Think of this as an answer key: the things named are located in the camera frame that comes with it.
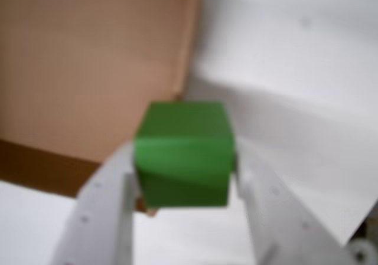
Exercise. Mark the green cube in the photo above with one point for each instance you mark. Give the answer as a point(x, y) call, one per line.
point(184, 155)

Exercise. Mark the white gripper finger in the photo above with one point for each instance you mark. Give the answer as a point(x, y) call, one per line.
point(100, 212)
point(283, 217)

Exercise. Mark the brown cardboard box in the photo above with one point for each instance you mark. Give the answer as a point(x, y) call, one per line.
point(88, 70)

